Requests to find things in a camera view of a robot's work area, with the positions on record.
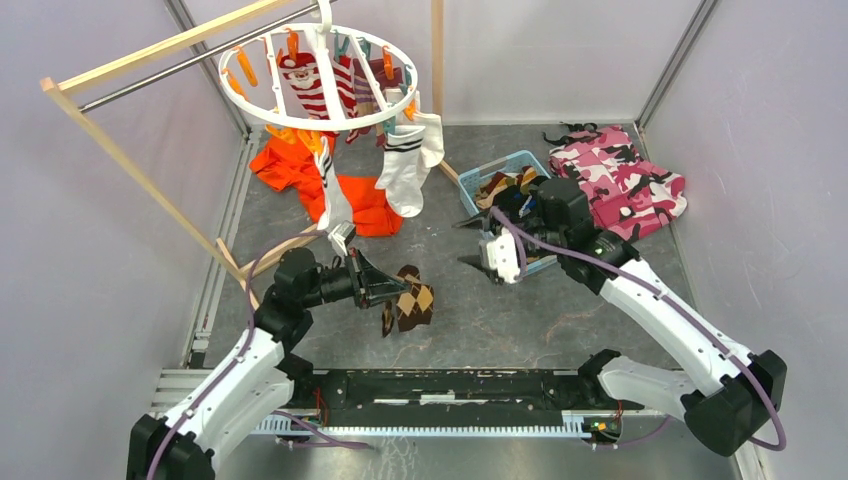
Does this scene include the brown argyle sock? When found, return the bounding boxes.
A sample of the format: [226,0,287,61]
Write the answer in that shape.
[381,265,435,338]
[473,166,546,210]

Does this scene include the white round clip hanger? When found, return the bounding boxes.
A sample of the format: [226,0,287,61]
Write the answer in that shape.
[217,1,419,135]

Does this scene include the wooden drying rack frame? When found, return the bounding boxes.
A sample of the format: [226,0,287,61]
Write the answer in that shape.
[39,0,462,309]

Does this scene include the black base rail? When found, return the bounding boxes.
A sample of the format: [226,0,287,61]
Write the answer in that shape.
[254,369,642,445]

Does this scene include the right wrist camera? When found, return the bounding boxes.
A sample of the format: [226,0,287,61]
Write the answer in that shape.
[480,228,528,286]

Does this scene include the pink camouflage trousers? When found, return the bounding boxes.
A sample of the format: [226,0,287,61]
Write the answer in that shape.
[543,123,688,242]

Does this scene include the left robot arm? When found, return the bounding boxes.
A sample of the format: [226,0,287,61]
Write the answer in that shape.
[126,247,410,479]

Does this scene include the red white striped sock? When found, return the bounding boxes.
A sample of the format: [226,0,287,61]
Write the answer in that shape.
[276,52,356,120]

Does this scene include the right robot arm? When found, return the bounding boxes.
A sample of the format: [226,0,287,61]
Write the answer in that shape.
[461,178,787,457]

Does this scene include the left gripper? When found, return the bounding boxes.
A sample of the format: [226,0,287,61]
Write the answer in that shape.
[301,247,411,310]

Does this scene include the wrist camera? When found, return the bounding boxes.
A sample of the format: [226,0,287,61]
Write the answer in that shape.
[480,228,528,286]
[327,221,357,258]

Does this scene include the orange cloth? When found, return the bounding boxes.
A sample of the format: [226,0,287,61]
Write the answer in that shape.
[249,128,403,237]

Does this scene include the light blue laundry basket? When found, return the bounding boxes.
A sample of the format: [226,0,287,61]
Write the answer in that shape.
[459,150,556,284]

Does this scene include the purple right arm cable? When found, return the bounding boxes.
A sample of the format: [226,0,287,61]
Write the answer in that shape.
[488,206,788,453]

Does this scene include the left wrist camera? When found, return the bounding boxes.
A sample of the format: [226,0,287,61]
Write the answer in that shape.
[327,221,357,258]

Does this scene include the white sock with black stripes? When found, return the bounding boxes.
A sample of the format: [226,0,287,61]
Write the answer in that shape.
[375,91,445,218]

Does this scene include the metal hanging rod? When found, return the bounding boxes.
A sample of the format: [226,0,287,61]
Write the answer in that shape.
[79,4,319,113]

